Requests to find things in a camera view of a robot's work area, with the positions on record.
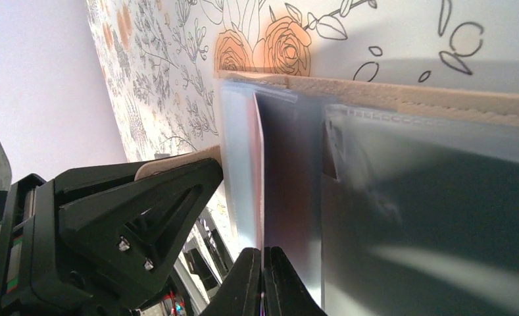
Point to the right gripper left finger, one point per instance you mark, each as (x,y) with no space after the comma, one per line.
(239,294)

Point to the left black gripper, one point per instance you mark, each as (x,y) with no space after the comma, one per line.
(99,240)

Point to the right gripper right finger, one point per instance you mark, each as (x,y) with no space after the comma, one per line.
(283,290)

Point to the red card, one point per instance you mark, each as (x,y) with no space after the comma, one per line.
(259,175)

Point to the plain black card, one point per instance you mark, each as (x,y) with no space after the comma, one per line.
(422,220)

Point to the floral table mat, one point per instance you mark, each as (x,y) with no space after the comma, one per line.
(162,60)

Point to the aluminium rail frame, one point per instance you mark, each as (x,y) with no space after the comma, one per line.
(191,287)

